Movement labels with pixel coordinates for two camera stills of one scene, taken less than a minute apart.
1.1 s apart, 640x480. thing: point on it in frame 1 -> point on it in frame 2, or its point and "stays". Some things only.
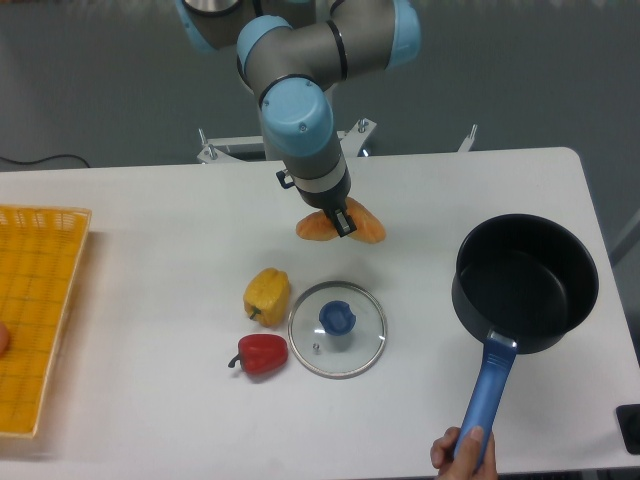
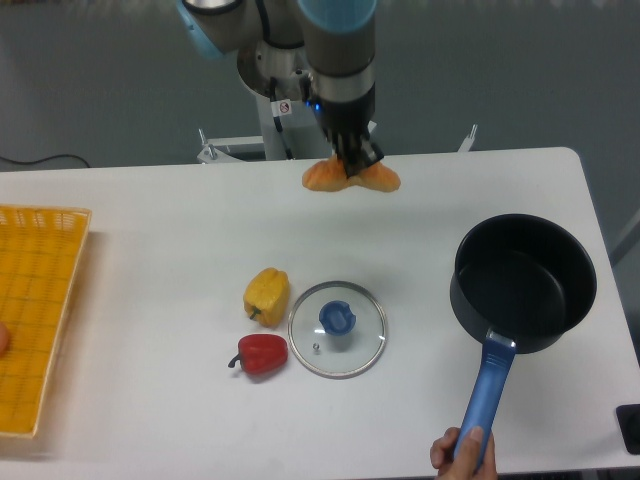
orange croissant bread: [369, 228] -> [327, 175]
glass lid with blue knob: [337, 329] stays
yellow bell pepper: [266, 296] stays
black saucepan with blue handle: [527, 280] stays
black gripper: [329, 195] -> [346, 120]
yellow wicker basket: [40, 257] stays
